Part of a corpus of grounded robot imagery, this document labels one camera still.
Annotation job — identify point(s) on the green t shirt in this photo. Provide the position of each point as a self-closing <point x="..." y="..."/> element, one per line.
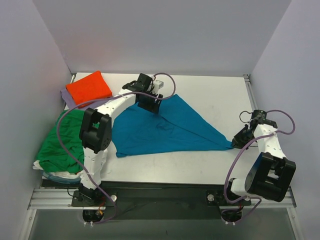
<point x="69" y="134"/>

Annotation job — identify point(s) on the folded lavender t shirt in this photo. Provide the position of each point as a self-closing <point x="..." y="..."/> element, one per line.
<point x="70" y="103"/>

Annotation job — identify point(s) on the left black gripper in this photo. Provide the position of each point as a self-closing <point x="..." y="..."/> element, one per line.
<point x="150" y="103"/>

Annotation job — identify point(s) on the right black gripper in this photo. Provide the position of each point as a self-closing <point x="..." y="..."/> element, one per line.
<point x="242" y="137"/>

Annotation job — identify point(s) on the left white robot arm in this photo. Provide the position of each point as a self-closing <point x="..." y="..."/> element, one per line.
<point x="96" y="128"/>

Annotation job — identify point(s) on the teal blue t shirt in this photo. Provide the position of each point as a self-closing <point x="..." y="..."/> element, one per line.
<point x="177" y="127"/>

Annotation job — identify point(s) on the folded orange t shirt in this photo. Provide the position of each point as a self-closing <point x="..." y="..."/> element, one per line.
<point x="91" y="87"/>

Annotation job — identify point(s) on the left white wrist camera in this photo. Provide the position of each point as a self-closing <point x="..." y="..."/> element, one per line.
<point x="157" y="85"/>

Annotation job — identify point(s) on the aluminium front frame rail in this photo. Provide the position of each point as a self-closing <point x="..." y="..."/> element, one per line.
<point x="59" y="199"/>

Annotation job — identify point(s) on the white t shirt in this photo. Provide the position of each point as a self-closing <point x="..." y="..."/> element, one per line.
<point x="62" y="173"/>

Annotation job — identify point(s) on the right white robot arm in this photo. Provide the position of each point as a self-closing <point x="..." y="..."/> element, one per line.
<point x="272" y="172"/>

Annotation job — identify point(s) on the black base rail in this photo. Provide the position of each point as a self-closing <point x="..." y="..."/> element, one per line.
<point x="150" y="201"/>

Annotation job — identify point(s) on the light blue t shirt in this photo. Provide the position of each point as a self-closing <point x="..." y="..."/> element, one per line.
<point x="61" y="180"/>

